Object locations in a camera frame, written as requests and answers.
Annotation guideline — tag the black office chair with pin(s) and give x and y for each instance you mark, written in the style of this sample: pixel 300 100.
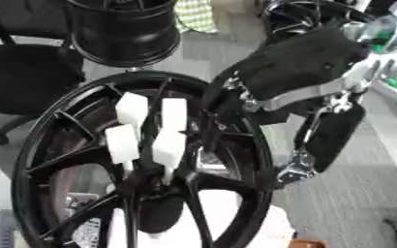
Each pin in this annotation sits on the black office chair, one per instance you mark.
pixel 27 77

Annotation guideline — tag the white wheel stand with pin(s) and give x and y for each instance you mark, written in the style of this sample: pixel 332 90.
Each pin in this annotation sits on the white wheel stand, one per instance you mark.
pixel 236 223

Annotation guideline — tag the black spoked wheel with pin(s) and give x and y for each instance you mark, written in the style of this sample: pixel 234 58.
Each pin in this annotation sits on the black spoked wheel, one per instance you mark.
pixel 253 180

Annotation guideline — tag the black wheel with spokes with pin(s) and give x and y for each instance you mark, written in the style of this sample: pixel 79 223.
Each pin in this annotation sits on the black wheel with spokes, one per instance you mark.
pixel 289 19

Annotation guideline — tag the black wheel rim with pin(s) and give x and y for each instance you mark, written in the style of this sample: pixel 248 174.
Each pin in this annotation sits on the black wheel rim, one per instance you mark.
pixel 125 32

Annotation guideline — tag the brown box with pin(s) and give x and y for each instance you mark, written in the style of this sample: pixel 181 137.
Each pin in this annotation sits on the brown box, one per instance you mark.
pixel 308 243

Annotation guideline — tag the white printed box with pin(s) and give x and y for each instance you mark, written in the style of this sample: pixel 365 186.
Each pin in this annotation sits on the white printed box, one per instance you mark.
pixel 87 233

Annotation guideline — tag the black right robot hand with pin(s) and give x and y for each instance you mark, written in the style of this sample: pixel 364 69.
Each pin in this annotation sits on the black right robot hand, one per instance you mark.
pixel 298 64

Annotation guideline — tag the green white checked cloth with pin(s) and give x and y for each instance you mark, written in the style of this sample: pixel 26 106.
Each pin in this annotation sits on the green white checked cloth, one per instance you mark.
pixel 195 14

